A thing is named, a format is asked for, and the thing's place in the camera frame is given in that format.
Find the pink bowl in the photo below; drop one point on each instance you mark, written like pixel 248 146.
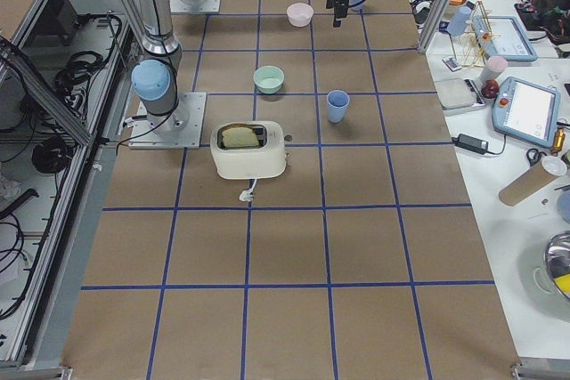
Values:
pixel 300 14

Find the green bowl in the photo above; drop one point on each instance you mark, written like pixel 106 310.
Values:
pixel 268 79

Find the blue cup on desk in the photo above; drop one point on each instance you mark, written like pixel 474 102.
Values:
pixel 459 21

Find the kitchen scale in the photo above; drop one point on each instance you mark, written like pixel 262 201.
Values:
pixel 458 96

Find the far teach pendant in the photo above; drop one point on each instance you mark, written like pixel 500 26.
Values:
pixel 503 36

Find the teach pendant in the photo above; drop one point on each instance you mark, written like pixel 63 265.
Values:
pixel 503 36
pixel 526 111

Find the pink cup on desk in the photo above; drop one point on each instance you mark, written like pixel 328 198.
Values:
pixel 494 66

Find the cream toaster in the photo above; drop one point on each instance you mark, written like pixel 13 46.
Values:
pixel 268 160

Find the bread slice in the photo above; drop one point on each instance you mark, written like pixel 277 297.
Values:
pixel 239 137

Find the black power adapter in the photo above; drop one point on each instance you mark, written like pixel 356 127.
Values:
pixel 470 143

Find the near teach pendant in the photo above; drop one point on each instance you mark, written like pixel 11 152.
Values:
pixel 526 111

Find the cardboard tube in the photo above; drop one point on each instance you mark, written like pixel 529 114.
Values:
pixel 534 179

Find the metal bowl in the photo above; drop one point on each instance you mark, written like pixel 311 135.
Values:
pixel 552 276

